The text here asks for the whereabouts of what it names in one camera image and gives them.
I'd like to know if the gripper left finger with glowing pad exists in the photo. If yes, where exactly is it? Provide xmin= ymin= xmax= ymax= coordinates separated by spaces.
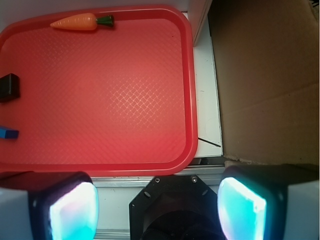
xmin=0 ymin=171 xmax=99 ymax=240

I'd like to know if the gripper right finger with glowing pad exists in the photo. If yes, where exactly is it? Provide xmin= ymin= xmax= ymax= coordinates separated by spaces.
xmin=217 ymin=163 xmax=320 ymax=240

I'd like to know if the blue block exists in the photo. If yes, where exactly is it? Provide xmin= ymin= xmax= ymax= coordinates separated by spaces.
xmin=0 ymin=126 xmax=19 ymax=139

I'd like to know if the black block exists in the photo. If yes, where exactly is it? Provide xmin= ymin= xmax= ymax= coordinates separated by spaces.
xmin=0 ymin=73 xmax=21 ymax=103

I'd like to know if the red plastic tray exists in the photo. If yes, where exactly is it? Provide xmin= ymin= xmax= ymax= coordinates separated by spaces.
xmin=0 ymin=5 xmax=198 ymax=177

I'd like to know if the brown cardboard panel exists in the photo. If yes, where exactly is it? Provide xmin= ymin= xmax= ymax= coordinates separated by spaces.
xmin=209 ymin=0 xmax=320 ymax=164

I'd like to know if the orange toy carrot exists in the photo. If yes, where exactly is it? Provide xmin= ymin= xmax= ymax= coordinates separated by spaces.
xmin=50 ymin=13 xmax=115 ymax=31

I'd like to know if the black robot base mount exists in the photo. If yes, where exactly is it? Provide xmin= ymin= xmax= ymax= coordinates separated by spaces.
xmin=129 ymin=175 xmax=225 ymax=240

